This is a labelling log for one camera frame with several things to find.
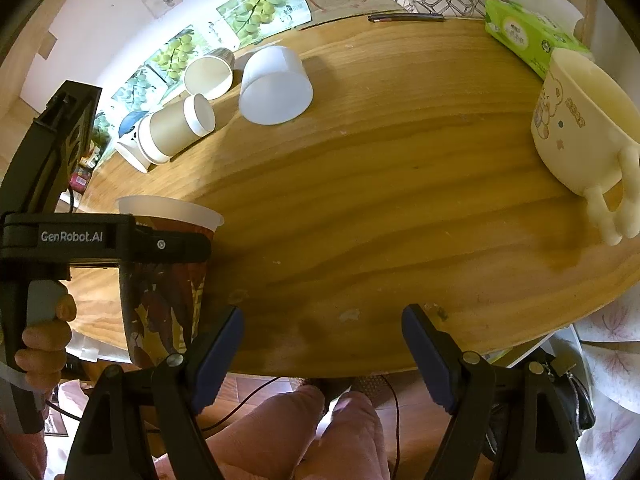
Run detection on dark printed paper cup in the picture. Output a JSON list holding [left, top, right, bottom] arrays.
[[117, 195, 224, 368]]

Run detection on brown sleeved paper cup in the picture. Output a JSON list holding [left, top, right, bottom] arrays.
[[138, 93, 216, 165]]

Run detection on grey checkered paper cup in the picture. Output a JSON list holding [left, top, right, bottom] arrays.
[[183, 48, 235, 101]]

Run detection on white plastic cup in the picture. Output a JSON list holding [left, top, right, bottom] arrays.
[[239, 44, 314, 126]]

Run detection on person's left hand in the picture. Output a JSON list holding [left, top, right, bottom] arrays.
[[15, 294, 77, 392]]

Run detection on red snack can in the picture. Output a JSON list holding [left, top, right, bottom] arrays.
[[70, 171, 91, 194]]

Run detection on white leaf-print mug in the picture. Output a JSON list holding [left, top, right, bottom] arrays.
[[115, 131, 151, 174]]

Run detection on person's pink trouser legs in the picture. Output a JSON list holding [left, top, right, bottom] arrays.
[[150, 383, 394, 480]]

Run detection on cream bear mug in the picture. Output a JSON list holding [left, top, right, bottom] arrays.
[[530, 49, 639, 246]]

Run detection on green fruit poster strip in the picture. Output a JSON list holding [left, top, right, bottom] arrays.
[[94, 0, 311, 143]]

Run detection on green tissue box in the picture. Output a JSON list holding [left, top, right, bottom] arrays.
[[484, 0, 593, 79]]

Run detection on dark pen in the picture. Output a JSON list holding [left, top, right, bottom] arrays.
[[368, 13, 445, 23]]

